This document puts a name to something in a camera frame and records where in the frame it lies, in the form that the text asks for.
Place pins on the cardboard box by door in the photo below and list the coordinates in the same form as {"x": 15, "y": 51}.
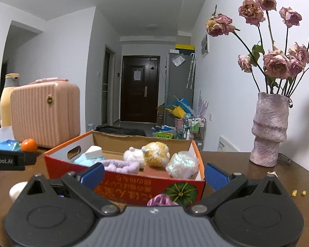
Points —
{"x": 161, "y": 114}

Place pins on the dark wooden entrance door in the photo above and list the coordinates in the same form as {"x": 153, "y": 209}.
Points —
{"x": 139, "y": 103}

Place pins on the orange fruit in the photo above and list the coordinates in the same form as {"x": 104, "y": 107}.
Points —
{"x": 29, "y": 145}

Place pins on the side door frame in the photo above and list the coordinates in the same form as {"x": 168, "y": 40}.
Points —
{"x": 106, "y": 87}

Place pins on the grey refrigerator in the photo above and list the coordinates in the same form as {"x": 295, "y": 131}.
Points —
{"x": 176, "y": 82}

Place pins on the pink lace cloth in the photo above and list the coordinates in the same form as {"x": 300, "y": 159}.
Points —
{"x": 49, "y": 80}

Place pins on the yellow and black box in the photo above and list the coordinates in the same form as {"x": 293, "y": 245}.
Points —
{"x": 185, "y": 47}

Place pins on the pink bucket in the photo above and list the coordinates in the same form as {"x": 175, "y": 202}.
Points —
{"x": 179, "y": 123}

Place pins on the orange cardboard box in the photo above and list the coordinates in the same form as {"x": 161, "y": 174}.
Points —
{"x": 134, "y": 185}

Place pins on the blue plush toy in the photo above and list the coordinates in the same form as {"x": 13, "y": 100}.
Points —
{"x": 85, "y": 160}

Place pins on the wall electrical panel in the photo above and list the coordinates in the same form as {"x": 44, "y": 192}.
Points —
{"x": 205, "y": 45}

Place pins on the paper notice on door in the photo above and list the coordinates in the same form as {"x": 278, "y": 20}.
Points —
{"x": 136, "y": 75}

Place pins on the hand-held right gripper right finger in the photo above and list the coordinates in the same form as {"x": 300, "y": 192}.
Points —
{"x": 216, "y": 176}

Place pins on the pink satin scrunchie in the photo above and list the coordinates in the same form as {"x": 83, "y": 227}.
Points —
{"x": 161, "y": 200}

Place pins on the white foam block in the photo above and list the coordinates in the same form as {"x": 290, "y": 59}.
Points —
{"x": 94, "y": 151}

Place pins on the blue tissue pack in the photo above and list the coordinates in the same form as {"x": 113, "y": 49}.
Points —
{"x": 5, "y": 145}

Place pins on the white round object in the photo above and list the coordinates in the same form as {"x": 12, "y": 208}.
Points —
{"x": 16, "y": 191}

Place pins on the white folded umbrella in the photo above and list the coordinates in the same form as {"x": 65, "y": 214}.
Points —
{"x": 191, "y": 69}

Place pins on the black eyeglasses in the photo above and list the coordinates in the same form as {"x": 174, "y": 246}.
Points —
{"x": 284, "y": 158}

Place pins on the bunch of dried pink roses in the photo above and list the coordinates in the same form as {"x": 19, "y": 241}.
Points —
{"x": 275, "y": 64}

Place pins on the green printed bag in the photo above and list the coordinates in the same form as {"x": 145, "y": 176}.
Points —
{"x": 164, "y": 135}

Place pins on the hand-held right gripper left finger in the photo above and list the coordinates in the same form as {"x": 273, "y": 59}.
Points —
{"x": 92, "y": 176}

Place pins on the white flat panel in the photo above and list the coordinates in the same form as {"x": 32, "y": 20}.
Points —
{"x": 228, "y": 145}

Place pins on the clear plastic bag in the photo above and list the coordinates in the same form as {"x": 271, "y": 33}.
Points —
{"x": 181, "y": 164}
{"x": 178, "y": 60}

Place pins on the yellow plush toy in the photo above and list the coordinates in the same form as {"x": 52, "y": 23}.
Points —
{"x": 155, "y": 154}

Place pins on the pink textured vase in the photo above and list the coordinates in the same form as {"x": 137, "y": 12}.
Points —
{"x": 269, "y": 133}

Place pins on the white plush toy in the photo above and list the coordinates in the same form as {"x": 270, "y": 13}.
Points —
{"x": 132, "y": 157}

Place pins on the purple fuzzy headband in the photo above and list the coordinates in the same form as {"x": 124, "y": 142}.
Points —
{"x": 118, "y": 167}

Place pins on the yellow thermos jug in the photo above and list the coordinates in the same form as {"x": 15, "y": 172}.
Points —
{"x": 7, "y": 100}

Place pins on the pink ribbed suitcase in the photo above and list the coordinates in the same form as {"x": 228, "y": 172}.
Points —
{"x": 46, "y": 115}

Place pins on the fallen rose petal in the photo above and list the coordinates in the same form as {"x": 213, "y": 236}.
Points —
{"x": 271, "y": 174}

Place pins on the blue and yellow plastic pile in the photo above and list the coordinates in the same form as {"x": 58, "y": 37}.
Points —
{"x": 180, "y": 109}

